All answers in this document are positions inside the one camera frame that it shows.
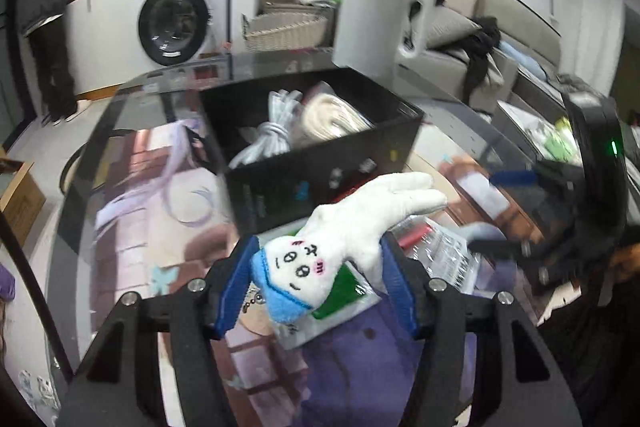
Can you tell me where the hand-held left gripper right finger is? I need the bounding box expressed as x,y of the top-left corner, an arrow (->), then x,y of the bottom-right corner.
379,234 -> 581,427

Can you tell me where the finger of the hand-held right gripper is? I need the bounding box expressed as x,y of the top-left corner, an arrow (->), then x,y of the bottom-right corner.
467,227 -> 557,286
490,161 -> 586,208

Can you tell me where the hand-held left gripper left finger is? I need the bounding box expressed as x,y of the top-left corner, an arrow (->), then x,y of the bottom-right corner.
57,234 -> 262,427

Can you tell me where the white plush toy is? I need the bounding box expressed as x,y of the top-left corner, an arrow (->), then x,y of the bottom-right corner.
257,172 -> 448,324

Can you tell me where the black cardboard box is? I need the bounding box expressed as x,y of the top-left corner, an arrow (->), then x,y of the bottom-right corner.
199,67 -> 426,238

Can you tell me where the white cable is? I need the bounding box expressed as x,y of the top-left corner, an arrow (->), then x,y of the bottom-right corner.
229,89 -> 306,168

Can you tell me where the bagged cream rope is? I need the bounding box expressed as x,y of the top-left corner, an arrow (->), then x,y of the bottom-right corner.
300,94 -> 376,142

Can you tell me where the person's right hand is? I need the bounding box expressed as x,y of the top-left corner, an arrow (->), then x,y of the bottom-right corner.
607,244 -> 640,283

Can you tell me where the clear printed packet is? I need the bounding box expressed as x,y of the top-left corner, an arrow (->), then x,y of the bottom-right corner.
390,214 -> 482,296

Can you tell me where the green and white packet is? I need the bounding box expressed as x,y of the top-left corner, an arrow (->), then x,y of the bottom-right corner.
240,267 -> 382,351

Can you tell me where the printed table mat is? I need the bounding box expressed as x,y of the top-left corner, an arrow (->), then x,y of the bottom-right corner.
92,117 -> 546,427

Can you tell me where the grey sofa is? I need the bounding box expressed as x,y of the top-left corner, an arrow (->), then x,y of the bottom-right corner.
395,0 -> 561,118

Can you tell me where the dark clothing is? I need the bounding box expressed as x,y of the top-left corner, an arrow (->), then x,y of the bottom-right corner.
462,14 -> 504,90

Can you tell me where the beige cushion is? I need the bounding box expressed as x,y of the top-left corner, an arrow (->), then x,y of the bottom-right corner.
425,0 -> 488,52

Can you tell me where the white electric kettle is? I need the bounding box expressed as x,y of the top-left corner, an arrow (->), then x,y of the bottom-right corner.
331,0 -> 435,80

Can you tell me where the purple yoga mat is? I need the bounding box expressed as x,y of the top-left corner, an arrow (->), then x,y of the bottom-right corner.
0,263 -> 16,299

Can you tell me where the brown cardboard box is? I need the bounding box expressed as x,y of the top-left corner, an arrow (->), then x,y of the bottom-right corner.
0,147 -> 47,249

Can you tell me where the wicker basket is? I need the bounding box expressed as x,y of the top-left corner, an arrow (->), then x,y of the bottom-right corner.
241,2 -> 334,52

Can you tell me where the white washing machine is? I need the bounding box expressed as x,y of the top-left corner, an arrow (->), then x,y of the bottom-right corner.
127,0 -> 236,68

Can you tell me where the white kitchen counter cabinet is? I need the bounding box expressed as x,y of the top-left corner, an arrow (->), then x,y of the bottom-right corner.
65,0 -> 139,98

